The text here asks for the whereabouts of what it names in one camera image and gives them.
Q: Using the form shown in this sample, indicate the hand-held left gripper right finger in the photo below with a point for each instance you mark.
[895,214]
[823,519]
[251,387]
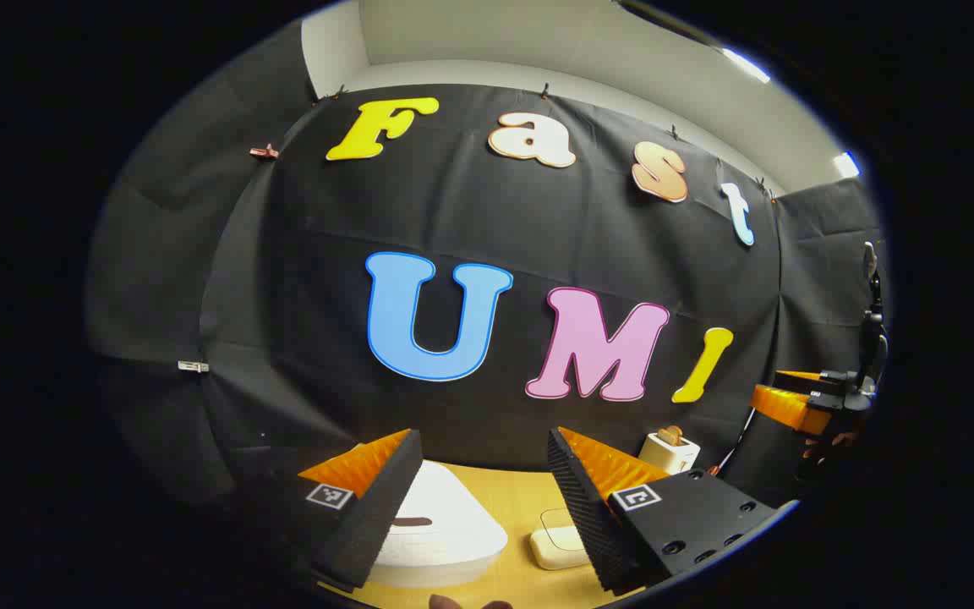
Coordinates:
[584,516]

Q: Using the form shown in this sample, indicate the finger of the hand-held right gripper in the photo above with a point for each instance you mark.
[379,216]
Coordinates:
[783,408]
[801,377]

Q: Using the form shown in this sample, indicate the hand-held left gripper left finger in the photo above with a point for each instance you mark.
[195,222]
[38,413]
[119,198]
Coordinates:
[377,516]

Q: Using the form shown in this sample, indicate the white rice cooker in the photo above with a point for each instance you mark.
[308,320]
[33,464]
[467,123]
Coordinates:
[445,507]

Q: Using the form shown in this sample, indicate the clear plastic container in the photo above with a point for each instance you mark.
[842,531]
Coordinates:
[559,518]

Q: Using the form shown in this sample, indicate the white toaster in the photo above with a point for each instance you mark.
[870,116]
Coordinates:
[664,457]

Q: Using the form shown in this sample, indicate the bread slice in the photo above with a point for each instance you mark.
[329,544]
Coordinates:
[670,436]

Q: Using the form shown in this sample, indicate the ceiling light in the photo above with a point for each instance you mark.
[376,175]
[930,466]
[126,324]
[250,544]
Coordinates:
[847,165]
[745,64]

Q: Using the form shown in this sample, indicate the silver clip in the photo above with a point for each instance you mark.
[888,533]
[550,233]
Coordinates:
[193,366]

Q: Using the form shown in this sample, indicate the black backdrop cloth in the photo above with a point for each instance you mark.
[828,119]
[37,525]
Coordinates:
[487,220]

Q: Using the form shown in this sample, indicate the copper clip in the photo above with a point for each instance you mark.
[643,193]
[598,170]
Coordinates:
[264,152]

